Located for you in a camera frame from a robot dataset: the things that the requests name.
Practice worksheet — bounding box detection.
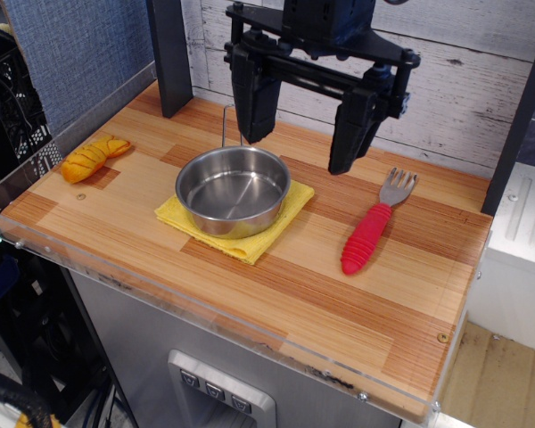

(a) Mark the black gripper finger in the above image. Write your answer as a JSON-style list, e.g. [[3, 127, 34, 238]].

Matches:
[[328, 86, 388, 175], [231, 47, 281, 144]]

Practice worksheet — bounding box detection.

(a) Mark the red-handled metal fork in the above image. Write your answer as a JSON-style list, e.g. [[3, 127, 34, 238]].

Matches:
[[341, 168, 418, 276]]

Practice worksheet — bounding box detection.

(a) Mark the dark grey vertical post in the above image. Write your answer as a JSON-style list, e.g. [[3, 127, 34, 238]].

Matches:
[[146, 0, 193, 118]]

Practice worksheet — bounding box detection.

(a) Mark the stainless steel pot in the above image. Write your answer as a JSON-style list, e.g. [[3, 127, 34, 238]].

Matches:
[[174, 103, 292, 240]]

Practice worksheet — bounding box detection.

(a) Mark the clear acrylic table guard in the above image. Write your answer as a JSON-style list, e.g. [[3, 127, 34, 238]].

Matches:
[[0, 86, 490, 424]]

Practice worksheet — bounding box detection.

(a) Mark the white ribbed box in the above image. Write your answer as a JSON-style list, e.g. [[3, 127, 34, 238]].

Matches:
[[466, 163, 535, 349]]

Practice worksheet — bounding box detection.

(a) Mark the orange plush toy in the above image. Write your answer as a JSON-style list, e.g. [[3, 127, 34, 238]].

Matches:
[[61, 136, 131, 184]]

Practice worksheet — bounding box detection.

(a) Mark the yellow folded cloth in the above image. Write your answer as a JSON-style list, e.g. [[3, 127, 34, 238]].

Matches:
[[155, 180, 315, 265]]

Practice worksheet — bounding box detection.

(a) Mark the black plastic crate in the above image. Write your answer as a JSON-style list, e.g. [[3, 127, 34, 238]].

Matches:
[[0, 29, 52, 177]]

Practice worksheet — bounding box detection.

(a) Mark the dark right frame post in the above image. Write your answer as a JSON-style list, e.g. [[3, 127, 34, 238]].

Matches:
[[481, 60, 535, 216]]

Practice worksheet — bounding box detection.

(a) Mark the silver cabinet with dispenser panel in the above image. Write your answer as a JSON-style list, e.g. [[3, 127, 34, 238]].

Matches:
[[71, 273, 401, 427]]

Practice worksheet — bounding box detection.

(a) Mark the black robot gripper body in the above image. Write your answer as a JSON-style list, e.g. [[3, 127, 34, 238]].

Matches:
[[225, 1, 421, 118]]

